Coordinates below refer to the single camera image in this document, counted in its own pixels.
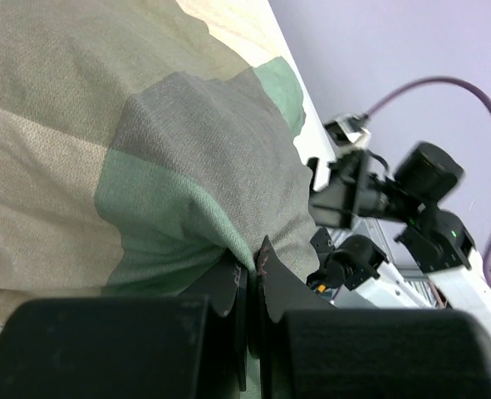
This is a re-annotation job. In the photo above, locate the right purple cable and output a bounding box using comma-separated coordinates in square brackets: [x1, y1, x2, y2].
[363, 76, 491, 300]

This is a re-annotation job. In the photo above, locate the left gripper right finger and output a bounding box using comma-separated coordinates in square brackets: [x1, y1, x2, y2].
[253, 240, 491, 398]

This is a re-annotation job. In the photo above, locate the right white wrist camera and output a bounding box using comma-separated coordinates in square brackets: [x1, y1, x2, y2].
[323, 114, 371, 157]

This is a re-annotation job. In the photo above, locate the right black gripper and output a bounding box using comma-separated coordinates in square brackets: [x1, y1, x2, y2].
[307, 150, 422, 229]

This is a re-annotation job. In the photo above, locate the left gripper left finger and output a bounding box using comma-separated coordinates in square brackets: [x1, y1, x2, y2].
[0, 254, 248, 398]

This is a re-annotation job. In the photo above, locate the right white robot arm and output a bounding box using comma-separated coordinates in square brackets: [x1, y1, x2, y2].
[309, 141, 491, 336]

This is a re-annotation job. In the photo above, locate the patchwork green beige pillowcase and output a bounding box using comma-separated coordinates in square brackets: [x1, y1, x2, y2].
[0, 1, 318, 325]

